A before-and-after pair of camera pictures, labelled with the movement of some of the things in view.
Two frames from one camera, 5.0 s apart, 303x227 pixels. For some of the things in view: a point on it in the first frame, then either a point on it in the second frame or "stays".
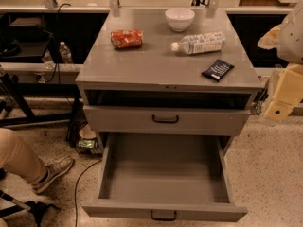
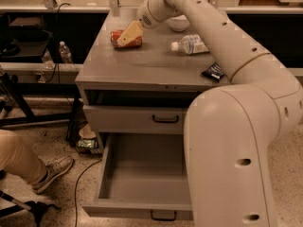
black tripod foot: x=37 y=208 stays
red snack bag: x=126 y=38 stays
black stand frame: x=21 y=91 stays
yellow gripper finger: x=288 y=94 → x=155 y=9
